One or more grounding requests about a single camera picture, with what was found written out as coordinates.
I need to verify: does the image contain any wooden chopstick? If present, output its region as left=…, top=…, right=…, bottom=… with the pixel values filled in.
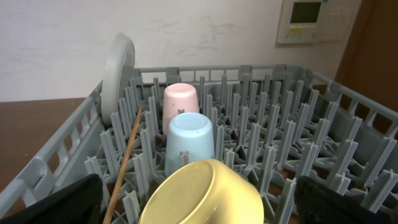
left=103, top=107, right=143, bottom=224

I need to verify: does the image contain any light blue cup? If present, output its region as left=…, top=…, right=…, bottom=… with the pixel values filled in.
left=165, top=113, right=215, bottom=177

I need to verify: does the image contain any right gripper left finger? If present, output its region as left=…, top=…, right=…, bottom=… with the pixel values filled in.
left=1, top=174, right=103, bottom=224

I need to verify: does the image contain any pink cup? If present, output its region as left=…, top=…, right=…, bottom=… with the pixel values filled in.
left=162, top=83, right=200, bottom=134

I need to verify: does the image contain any grey round plate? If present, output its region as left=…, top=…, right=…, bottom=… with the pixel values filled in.
left=101, top=32, right=135, bottom=124

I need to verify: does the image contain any beige wall control panel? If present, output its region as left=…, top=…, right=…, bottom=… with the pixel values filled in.
left=276, top=0, right=361, bottom=44

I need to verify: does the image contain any grey dishwasher rack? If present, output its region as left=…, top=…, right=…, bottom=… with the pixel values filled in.
left=1, top=65, right=397, bottom=223

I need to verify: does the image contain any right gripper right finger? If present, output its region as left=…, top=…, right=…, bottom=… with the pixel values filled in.
left=294, top=175, right=397, bottom=224

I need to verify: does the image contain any yellow bowl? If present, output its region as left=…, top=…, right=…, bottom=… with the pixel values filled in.
left=139, top=159, right=264, bottom=224

